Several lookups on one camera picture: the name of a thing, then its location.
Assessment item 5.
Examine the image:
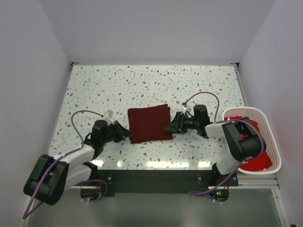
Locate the bright red t-shirt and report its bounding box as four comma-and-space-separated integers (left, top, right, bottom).
223, 116, 272, 171

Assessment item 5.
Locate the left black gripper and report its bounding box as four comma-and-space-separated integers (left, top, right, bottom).
101, 121, 133, 145

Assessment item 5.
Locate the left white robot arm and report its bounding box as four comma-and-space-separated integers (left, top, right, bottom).
23, 120, 133, 205

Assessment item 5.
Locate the white plastic laundry basket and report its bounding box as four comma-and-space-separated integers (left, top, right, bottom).
222, 106, 282, 175

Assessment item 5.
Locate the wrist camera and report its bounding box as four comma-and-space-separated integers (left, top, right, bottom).
181, 102, 192, 114
103, 110, 114, 124

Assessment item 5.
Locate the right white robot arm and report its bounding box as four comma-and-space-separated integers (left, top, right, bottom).
164, 105, 267, 186

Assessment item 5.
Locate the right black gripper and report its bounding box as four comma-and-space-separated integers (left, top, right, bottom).
164, 111, 199, 134

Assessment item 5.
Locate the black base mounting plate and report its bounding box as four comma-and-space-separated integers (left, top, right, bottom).
97, 170, 225, 197

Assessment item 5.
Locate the dark red t-shirt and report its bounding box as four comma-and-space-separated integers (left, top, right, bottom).
127, 104, 173, 144

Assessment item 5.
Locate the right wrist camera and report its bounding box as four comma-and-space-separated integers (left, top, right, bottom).
181, 102, 192, 114

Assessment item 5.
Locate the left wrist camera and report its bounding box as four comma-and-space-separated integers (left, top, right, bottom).
103, 110, 114, 124

